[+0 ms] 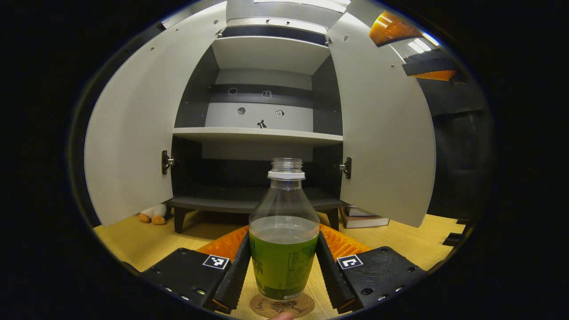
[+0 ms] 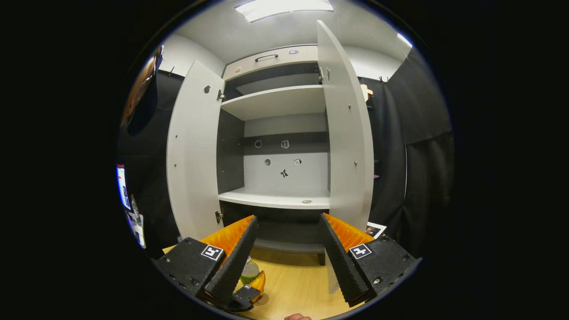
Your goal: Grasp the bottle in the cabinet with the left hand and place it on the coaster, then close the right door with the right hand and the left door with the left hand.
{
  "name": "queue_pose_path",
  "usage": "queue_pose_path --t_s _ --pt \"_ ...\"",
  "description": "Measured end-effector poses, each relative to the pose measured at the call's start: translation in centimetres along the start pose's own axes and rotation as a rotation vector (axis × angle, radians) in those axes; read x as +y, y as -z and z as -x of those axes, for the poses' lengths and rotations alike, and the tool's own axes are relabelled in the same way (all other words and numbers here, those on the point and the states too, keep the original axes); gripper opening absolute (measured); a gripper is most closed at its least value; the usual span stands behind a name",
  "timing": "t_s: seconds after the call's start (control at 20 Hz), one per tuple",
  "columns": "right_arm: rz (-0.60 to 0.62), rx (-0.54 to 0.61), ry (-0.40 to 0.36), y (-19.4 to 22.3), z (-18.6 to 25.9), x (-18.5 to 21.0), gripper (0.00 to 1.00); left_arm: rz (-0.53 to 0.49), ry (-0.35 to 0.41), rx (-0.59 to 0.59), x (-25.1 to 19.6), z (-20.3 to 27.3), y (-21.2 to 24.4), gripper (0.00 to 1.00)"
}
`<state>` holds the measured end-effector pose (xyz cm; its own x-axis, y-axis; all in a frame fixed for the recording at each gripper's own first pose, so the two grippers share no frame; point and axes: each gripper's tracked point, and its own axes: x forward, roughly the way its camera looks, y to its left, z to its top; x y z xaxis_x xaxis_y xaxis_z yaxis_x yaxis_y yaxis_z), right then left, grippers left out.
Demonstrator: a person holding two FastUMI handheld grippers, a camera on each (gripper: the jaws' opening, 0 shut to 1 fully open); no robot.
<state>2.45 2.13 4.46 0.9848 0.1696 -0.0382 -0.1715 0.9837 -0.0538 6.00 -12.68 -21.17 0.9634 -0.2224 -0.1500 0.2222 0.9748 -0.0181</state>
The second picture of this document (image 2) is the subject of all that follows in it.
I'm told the grey cabinet door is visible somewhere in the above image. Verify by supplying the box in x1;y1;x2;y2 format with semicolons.
166;60;226;243
317;20;375;295

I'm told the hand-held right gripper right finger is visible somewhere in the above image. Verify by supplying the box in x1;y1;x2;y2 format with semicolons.
318;212;423;308

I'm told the large ceiling light panel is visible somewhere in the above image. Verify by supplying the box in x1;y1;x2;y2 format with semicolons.
234;0;334;23

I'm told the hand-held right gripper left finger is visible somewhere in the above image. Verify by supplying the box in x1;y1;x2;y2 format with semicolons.
155;215;258;307

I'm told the white book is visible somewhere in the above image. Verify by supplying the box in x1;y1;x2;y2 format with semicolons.
365;221;387;239

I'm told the computer screen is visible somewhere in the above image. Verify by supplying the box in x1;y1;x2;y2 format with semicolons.
116;164;132;211

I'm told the grey cabinet drawer front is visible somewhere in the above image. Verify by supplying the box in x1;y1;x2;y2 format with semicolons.
222;44;319;81

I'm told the green label plastic bottle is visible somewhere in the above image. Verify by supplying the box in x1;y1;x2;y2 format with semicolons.
240;257;260;286

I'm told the black backdrop cloth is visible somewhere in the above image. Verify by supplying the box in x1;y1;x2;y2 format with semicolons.
116;48;455;260

